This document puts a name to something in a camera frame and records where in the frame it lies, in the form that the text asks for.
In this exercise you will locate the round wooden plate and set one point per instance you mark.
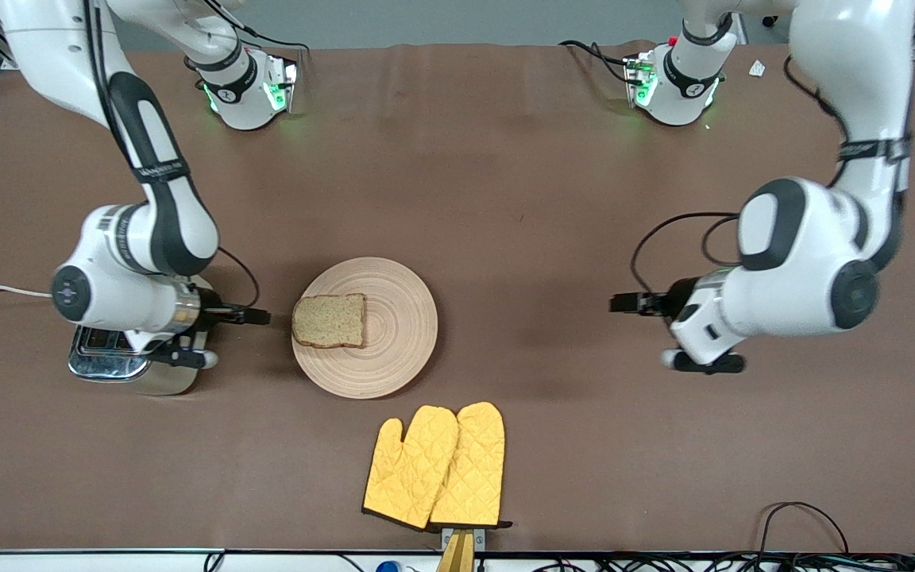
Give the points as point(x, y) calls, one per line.
point(394, 334)

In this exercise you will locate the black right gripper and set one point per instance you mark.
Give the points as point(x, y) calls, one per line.
point(212, 311)

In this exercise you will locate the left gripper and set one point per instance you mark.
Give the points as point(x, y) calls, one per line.
point(677, 299)

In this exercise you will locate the brown bread toast slice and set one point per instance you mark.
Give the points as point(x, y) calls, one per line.
point(330, 320)

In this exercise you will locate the small metal bracket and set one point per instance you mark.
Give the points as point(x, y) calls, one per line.
point(480, 539)

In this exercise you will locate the cream and chrome toaster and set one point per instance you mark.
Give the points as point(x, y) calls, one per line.
point(104, 361)

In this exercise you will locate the black caster wheel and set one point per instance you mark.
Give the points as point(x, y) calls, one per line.
point(770, 19)

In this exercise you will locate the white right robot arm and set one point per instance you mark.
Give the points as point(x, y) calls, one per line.
point(108, 238)

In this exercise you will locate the small blue cap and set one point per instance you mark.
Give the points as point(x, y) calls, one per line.
point(388, 567)

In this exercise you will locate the brown table cover sheet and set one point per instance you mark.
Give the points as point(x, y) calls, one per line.
point(505, 199)

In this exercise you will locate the small white paper scrap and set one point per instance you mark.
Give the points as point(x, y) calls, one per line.
point(757, 68)

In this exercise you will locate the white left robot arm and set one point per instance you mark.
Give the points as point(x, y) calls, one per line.
point(807, 262)

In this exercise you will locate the yellow quilted oven mitt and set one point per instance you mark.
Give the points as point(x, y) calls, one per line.
point(410, 469)
point(477, 469)

